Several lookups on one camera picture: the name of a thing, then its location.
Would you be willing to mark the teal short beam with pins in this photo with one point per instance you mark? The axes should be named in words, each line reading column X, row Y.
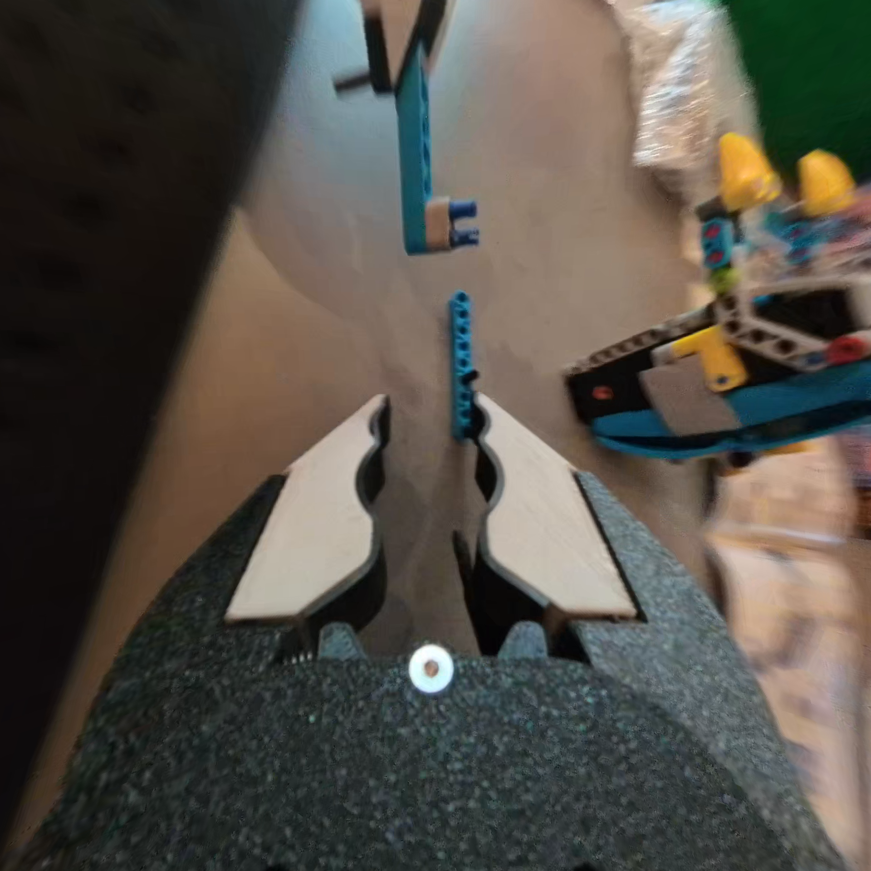
column 415, row 170

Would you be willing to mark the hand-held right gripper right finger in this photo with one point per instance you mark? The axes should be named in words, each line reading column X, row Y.
column 551, row 537

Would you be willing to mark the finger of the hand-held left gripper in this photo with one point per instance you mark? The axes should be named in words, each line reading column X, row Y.
column 378, row 41
column 439, row 20

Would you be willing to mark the black perforated panel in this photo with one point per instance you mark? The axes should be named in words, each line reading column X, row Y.
column 102, row 272

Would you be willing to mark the teal long holed beam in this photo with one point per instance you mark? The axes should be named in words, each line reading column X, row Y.
column 459, row 354

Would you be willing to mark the green storage bin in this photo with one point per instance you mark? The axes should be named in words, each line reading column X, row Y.
column 810, row 81

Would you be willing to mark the open instruction sheet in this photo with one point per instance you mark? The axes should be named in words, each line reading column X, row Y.
column 782, row 612

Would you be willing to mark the blue grey toy robot model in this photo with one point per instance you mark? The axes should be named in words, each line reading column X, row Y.
column 714, row 401

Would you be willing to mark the bubble wrap bag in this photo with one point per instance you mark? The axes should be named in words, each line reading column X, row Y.
column 680, row 81

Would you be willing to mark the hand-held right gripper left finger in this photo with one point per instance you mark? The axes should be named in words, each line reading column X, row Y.
column 306, row 537

